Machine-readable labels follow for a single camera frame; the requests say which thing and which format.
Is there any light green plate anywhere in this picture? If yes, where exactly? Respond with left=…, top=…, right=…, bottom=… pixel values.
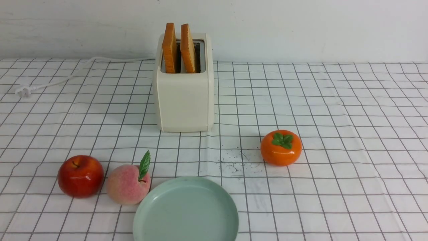
left=133, top=176, right=239, bottom=241

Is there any toast slice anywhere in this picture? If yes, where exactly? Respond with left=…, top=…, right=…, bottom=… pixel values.
left=162, top=22, right=178, bottom=74
left=180, top=23, right=197, bottom=73

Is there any white grid tablecloth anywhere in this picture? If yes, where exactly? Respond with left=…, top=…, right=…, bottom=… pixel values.
left=0, top=59, right=428, bottom=241

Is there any cream white toaster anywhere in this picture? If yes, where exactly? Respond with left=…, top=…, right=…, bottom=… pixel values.
left=152, top=32, right=215, bottom=132

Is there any pink peach with leaf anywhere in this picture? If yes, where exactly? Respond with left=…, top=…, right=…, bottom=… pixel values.
left=106, top=150, right=151, bottom=205

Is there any orange persimmon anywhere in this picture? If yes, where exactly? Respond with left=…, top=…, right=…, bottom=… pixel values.
left=260, top=130, right=303, bottom=166

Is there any white power cord with plug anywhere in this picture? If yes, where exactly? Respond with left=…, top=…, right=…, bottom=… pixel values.
left=15, top=56, right=156, bottom=98

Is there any red apple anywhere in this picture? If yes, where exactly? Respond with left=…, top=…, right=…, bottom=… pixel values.
left=58, top=155, right=104, bottom=198

